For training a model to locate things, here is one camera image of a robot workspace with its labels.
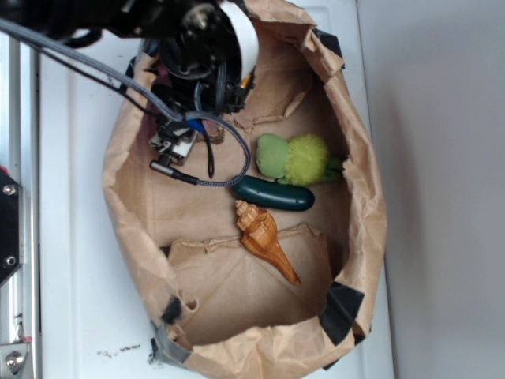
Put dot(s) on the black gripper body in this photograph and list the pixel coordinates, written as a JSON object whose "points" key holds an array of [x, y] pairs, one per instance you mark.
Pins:
{"points": [[211, 77]]}

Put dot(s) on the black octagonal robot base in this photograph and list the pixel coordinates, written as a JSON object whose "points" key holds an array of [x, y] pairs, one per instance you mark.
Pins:
{"points": [[10, 226]]}

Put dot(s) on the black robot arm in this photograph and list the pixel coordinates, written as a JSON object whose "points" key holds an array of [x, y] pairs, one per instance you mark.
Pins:
{"points": [[64, 27]]}

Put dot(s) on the dark green toy cucumber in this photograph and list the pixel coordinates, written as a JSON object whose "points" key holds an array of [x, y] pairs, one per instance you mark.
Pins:
{"points": [[273, 195]]}

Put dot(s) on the green plush turtle toy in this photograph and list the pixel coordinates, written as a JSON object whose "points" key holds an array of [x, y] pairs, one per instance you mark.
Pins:
{"points": [[303, 160]]}

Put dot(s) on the orange spiral seashell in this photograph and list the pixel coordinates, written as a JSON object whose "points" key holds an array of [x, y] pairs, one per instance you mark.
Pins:
{"points": [[260, 237]]}

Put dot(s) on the brown paper bag tray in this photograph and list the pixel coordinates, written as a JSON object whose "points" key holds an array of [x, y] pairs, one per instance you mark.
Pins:
{"points": [[275, 277]]}

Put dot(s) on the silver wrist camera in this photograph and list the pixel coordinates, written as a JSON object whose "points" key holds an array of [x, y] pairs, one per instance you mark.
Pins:
{"points": [[173, 141]]}

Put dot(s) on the aluminium frame rail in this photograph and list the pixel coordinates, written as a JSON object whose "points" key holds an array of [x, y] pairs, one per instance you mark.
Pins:
{"points": [[20, 318]]}

